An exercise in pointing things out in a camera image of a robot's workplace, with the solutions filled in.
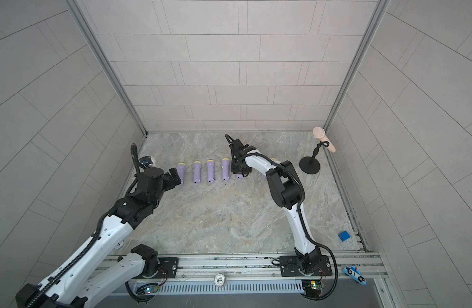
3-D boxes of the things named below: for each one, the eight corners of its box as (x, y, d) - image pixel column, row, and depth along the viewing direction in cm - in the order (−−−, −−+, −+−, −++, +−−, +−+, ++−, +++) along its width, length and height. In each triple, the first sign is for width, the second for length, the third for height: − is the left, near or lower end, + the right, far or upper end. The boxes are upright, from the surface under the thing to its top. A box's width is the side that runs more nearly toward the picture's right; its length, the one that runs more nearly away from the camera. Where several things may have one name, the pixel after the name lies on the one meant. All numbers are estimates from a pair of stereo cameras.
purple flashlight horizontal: (193, 183, 95) (192, 181, 93) (194, 164, 103) (193, 161, 101) (201, 182, 96) (200, 180, 94) (201, 163, 103) (200, 160, 101)
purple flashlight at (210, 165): (207, 183, 96) (206, 180, 94) (207, 162, 104) (206, 159, 102) (215, 182, 96) (214, 179, 94) (214, 161, 104) (213, 159, 102)
